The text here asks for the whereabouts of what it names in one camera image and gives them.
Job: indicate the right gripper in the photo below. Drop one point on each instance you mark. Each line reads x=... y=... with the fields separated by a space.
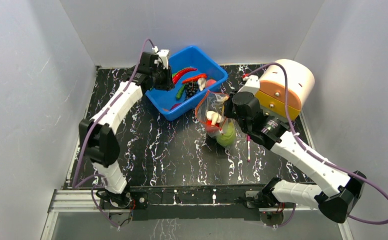
x=229 y=108

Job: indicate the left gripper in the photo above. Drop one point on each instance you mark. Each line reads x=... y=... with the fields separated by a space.
x=169 y=84

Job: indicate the white toy mushroom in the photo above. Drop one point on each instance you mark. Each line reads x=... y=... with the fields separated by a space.
x=215 y=117

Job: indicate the clear zip top bag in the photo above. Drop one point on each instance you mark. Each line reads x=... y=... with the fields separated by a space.
x=213 y=101

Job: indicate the green toy cabbage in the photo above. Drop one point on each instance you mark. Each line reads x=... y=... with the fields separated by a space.
x=227 y=138

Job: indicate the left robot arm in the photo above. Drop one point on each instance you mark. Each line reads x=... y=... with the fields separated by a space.
x=98 y=134

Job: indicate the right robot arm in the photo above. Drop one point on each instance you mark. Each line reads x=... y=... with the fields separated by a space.
x=334 y=193

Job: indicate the pink marker pen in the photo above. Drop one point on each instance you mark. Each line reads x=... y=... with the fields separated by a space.
x=248 y=148

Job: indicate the green toy cucumber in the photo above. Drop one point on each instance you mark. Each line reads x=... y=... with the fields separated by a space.
x=180 y=92

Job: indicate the purple toy sweet potato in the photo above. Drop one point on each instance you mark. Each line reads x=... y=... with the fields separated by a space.
x=175 y=106

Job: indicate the pink toy peach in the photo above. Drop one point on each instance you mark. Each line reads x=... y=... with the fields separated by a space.
x=209 y=83

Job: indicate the blue plastic bin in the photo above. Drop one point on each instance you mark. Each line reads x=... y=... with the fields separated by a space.
x=190 y=56

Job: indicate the dark toy grapes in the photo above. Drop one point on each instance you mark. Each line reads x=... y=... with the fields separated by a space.
x=191 y=88

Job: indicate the white toy garlic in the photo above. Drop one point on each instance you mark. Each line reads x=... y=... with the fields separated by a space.
x=201 y=82

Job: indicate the round drawer box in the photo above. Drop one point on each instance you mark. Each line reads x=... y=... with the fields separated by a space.
x=271 y=93

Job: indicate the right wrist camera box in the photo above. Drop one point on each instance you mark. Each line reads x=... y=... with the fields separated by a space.
x=252 y=84

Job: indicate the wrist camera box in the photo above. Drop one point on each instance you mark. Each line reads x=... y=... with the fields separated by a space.
x=163 y=57
x=252 y=84

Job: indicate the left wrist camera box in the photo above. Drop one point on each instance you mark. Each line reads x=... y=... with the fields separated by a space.
x=163 y=57

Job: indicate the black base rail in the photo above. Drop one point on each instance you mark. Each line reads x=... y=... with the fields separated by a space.
x=223 y=201

